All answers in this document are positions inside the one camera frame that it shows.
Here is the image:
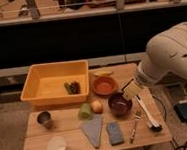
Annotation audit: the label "dark items in bin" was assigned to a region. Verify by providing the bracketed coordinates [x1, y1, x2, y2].
[64, 81, 81, 95]

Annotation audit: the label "green cylindrical toy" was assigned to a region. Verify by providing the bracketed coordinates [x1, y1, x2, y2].
[78, 103, 92, 120]

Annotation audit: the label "small metal cup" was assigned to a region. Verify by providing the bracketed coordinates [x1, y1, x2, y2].
[37, 111, 53, 129]

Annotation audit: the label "yellow plastic bin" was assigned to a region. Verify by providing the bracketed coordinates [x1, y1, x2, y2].
[21, 59, 90, 107]

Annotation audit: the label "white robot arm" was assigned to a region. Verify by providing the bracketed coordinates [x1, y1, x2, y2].
[122, 21, 187, 99]

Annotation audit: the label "grey triangular cloth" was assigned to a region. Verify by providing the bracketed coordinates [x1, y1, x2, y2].
[80, 114, 103, 149]

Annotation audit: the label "white handled dish brush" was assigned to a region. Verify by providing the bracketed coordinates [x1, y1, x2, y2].
[136, 95, 162, 132]

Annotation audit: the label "dark brown bowl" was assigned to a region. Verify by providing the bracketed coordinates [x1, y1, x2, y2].
[108, 93, 132, 116]

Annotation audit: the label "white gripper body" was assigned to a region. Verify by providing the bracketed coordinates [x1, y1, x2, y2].
[122, 79, 142, 100]

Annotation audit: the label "blue sponge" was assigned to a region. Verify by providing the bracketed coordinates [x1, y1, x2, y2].
[106, 122, 124, 146]

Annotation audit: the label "silver metal fork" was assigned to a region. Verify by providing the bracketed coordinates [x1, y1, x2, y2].
[129, 110, 141, 144]

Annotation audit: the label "peach toy fruit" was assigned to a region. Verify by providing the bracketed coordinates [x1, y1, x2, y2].
[91, 100, 103, 113]

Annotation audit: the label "orange red plate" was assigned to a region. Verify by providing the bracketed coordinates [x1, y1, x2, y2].
[91, 76, 118, 96]

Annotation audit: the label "yellow banana toy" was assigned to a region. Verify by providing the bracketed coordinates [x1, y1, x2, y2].
[94, 70, 114, 77]

